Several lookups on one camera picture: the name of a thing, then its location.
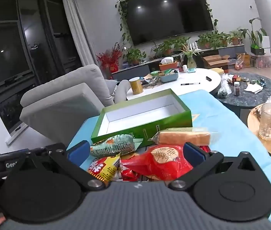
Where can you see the potted green plant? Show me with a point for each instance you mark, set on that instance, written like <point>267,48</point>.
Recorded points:
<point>181,42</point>
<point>223,39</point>
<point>207,40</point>
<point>135,56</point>
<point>165,48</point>
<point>235,38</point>

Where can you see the red chip bag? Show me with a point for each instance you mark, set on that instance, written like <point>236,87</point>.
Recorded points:
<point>127,175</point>

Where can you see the black pen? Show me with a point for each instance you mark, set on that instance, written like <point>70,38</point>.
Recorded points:
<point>190,84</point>

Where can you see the dark sliding glass door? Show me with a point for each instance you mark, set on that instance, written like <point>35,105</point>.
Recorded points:
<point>8,52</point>

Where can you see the grey television cabinet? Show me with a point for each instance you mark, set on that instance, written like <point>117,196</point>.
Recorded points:
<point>130,73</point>

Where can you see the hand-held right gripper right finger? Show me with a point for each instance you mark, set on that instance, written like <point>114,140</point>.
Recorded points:
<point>194,153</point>

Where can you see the round wooden side table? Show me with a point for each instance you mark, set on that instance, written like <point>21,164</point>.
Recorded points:
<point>267,149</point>

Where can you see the red round pastry packet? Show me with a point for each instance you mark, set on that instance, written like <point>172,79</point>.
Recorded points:
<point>164,163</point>

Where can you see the white curtain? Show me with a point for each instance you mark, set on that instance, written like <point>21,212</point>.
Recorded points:
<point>77,28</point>

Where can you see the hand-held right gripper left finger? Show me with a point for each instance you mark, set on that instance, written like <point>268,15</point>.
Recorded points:
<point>78,152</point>

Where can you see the yellow can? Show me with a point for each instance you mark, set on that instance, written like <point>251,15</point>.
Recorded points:
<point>135,86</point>

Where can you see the white round coffee table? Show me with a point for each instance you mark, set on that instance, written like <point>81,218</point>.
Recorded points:
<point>169,87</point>

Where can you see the orange tissue box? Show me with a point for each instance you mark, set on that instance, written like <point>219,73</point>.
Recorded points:
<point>169,65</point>

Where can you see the tall large-leaf plant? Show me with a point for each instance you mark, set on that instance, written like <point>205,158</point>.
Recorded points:
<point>254,33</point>

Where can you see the green snack packet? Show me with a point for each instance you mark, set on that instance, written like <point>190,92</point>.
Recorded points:
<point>113,146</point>

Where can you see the small white cup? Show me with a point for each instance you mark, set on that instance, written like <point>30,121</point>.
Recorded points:
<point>185,69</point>

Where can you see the green lidded container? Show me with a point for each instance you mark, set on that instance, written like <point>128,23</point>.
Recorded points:
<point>154,73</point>

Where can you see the white paper sheet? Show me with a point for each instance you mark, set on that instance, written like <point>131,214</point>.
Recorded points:
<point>252,88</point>

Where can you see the grey sofa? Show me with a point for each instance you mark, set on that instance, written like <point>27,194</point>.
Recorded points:
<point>61,100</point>

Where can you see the small brown jar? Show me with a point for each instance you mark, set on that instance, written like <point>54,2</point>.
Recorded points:
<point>236,89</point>

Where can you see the white air purifier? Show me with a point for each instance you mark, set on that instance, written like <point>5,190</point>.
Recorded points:
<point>266,44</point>

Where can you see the dark marble round table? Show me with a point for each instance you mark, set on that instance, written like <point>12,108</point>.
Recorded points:
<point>252,98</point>

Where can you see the open cardboard box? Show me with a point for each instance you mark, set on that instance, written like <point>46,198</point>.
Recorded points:
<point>215,62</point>

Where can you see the cake loaf in clear wrapper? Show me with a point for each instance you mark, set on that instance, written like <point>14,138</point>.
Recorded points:
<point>183,136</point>

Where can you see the green cardboard box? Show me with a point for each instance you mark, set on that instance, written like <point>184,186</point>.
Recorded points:
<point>173,122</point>

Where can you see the large black wall television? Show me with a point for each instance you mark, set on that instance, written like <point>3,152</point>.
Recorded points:
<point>166,16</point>

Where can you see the small black remote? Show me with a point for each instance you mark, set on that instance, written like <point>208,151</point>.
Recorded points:
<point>208,78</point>

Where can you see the yellow and red snack packet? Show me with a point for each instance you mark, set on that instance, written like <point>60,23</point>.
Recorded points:
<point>106,170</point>

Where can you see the glass vase with plant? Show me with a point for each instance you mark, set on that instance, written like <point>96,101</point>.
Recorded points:
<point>191,62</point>

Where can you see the grey bowl with snacks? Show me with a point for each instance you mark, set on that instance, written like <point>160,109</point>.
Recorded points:
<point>169,77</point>

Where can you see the red berry decoration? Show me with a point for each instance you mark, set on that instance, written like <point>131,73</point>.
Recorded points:
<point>110,57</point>

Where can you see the light blue tablecloth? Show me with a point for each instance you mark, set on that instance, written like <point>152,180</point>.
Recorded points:
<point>209,115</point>

